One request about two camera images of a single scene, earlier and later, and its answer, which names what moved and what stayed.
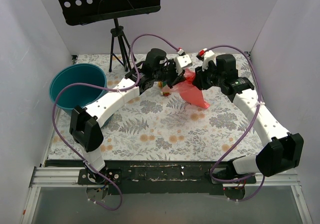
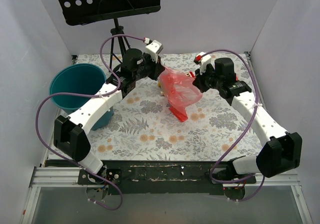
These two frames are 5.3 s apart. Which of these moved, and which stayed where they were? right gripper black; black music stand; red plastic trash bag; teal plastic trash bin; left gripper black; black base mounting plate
Moved: red plastic trash bag; left gripper black
Stayed: right gripper black; black music stand; teal plastic trash bin; black base mounting plate
